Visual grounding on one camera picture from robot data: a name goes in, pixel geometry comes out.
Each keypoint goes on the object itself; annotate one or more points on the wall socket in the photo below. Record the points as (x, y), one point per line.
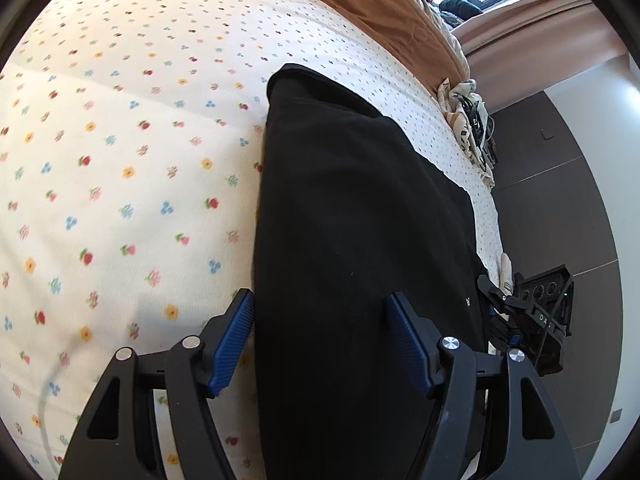
(547, 134)

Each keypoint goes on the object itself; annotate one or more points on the dark blue cushion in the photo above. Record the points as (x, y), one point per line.
(460, 9)

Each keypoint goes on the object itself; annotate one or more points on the black button shirt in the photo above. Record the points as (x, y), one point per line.
(350, 210)

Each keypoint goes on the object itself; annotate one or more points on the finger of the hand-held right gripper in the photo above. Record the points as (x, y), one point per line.
(502, 330)
(495, 292)

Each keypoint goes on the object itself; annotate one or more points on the cream quilt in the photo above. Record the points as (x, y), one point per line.
(450, 45)

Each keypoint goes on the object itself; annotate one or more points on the small grey wall plate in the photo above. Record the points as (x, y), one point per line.
(616, 415)

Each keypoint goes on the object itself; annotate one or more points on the person's right hand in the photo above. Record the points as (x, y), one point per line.
(506, 272)

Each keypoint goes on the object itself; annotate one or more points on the orange blanket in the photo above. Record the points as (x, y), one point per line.
(380, 5)

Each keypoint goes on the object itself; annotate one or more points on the pink curtain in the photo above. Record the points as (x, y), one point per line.
(525, 25)

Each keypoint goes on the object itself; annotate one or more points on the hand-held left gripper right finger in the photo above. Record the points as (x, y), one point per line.
(407, 340)

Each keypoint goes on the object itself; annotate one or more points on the patterned beige cloth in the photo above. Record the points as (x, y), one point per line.
(465, 120)

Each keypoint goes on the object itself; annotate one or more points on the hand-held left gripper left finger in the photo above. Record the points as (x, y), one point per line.
(232, 345)

